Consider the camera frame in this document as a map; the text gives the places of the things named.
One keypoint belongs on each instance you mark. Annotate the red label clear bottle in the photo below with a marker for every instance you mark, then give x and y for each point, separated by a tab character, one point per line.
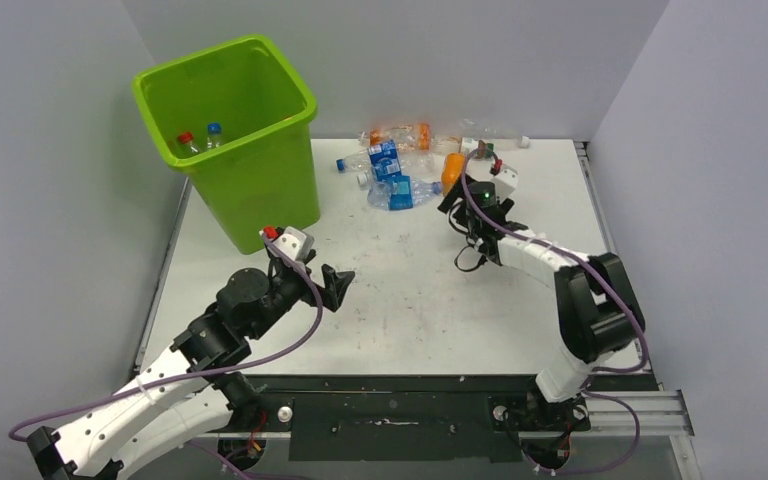
188	145

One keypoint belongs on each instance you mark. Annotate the Pepsi bottle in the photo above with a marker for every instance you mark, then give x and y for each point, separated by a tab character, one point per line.
214	136

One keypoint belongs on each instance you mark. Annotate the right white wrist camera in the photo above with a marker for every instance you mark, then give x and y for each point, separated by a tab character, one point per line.
504	178

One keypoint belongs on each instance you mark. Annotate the orange bottle barcode label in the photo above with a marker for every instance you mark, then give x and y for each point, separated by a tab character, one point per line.
452	170

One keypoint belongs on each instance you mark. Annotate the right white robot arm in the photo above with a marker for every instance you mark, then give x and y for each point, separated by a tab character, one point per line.
598	313

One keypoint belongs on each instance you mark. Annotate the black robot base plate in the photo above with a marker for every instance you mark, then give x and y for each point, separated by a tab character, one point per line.
402	418

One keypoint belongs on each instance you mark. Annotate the orange label bottle rear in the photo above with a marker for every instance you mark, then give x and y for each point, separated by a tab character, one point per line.
407	137

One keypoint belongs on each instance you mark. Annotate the green plastic bin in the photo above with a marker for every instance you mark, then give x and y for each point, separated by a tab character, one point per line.
264	174

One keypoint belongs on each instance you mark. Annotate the green-red label bottle rear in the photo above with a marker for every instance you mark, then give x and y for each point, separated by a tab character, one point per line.
444	145

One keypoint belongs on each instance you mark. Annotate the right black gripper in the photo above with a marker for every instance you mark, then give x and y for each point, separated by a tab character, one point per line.
460	214

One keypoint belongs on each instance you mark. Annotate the blue label clear bottle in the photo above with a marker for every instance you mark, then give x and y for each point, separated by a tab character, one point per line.
384	160

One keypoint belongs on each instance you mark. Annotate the aluminium frame rail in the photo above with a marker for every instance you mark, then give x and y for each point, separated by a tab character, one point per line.
658	413

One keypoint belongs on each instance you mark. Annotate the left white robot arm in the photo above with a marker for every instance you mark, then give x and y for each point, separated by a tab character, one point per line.
195	386

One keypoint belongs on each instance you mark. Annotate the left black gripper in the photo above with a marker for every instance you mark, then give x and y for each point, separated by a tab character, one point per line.
335	285

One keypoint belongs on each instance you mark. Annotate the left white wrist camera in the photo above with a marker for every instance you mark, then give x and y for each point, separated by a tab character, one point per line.
296	244

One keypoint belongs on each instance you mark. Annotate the crushed blue label bottle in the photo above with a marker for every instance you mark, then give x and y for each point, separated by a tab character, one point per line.
402	192

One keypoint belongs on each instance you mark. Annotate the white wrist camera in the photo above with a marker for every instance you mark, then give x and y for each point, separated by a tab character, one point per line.
504	178
296	244

